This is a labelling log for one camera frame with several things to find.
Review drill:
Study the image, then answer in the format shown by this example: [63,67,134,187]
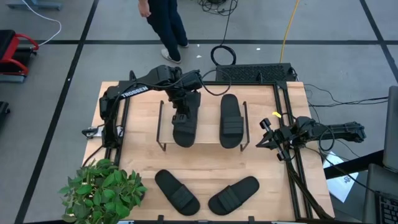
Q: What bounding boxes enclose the wooden shelf black metal frame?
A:
[156,100,251,152]

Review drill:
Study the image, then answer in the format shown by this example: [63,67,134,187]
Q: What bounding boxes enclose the green leafy potted plant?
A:
[58,157,149,224]

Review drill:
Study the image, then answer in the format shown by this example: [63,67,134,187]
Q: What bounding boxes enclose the black cable bundle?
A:
[197,0,239,17]

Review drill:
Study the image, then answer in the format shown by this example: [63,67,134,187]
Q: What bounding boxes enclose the white floor cable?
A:
[21,0,62,47]

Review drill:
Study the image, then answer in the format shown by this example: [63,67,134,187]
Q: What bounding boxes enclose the white printed paper sheet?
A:
[323,151,360,203]

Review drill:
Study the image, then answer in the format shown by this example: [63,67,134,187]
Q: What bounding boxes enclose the black perforated computer case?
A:
[215,63,297,83]

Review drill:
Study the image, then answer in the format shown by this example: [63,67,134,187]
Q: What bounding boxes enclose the person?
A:
[137,0,190,65]

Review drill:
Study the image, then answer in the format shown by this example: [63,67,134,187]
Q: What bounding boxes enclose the yellow extension cable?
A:
[279,0,300,63]

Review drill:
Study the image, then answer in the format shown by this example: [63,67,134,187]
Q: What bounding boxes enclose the black table clamp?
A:
[81,125,105,140]

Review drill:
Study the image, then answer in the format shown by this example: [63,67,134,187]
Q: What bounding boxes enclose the black coiled cable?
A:
[210,6,238,67]

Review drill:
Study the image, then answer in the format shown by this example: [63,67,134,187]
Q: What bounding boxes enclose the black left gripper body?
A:
[169,88,190,125]

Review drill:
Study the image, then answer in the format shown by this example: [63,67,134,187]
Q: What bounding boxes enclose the black cable harness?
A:
[285,160,335,220]

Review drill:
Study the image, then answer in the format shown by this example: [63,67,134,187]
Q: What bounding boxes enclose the black desk bar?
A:
[323,150,385,180]

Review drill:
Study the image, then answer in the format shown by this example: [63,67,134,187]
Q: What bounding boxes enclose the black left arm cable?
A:
[198,68,233,96]

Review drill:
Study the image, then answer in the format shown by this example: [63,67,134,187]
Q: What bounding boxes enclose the grey metal base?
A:
[5,0,63,11]

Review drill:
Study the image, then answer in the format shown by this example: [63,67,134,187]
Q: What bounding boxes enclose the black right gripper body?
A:
[260,118,301,161]

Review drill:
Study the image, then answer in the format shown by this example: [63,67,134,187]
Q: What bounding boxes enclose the black rubber slide sandal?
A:
[207,175,261,216]
[154,169,201,217]
[219,93,245,149]
[172,91,202,149]

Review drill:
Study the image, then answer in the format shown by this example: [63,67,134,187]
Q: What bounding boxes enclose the grey laptop with keyboard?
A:
[362,163,398,224]

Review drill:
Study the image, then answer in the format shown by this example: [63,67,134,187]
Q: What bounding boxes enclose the red black rolling seat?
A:
[0,29,40,84]

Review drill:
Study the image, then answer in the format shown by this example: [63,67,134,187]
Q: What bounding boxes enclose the grey laptop lid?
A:
[382,85,398,174]

